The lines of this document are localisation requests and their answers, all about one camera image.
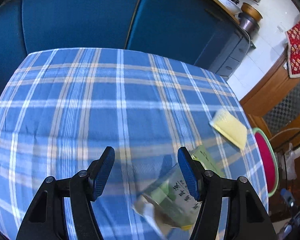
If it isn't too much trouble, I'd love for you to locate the blue kitchen cabinet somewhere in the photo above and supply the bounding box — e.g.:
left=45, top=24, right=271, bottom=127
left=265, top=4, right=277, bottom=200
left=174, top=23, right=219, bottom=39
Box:
left=0, top=0, right=251, bottom=95

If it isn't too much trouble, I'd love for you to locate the yellow white sponge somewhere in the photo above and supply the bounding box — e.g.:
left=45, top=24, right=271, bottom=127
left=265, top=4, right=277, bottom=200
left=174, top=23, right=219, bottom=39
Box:
left=209, top=109, right=247, bottom=150

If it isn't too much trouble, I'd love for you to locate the blue plaid tablecloth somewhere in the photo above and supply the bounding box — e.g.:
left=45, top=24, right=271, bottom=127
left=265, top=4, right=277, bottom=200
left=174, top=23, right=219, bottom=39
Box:
left=0, top=48, right=269, bottom=239

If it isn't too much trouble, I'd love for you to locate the clear plastic bag on rack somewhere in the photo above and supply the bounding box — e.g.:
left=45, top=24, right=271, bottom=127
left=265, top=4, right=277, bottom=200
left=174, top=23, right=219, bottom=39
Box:
left=284, top=142, right=297, bottom=180

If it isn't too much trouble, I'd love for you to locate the wooden door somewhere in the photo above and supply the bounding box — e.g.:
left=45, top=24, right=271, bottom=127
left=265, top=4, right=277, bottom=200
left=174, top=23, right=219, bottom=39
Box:
left=240, top=50, right=300, bottom=149

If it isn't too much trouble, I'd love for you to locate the dark pressure cooker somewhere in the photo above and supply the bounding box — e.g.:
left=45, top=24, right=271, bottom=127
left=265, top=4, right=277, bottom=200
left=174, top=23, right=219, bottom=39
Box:
left=238, top=2, right=263, bottom=39

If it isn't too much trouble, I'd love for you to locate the white bowl on counter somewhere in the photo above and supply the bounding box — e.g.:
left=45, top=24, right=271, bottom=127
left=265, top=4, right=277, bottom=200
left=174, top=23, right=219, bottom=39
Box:
left=218, top=0, right=242, bottom=16

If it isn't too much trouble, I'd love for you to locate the red patterned cloth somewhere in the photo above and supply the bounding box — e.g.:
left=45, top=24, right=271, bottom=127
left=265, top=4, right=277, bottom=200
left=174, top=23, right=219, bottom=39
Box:
left=286, top=21, right=300, bottom=79

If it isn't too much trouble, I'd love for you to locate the black wire rack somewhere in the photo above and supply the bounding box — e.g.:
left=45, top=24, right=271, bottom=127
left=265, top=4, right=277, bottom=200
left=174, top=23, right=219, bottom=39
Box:
left=271, top=129, right=300, bottom=223

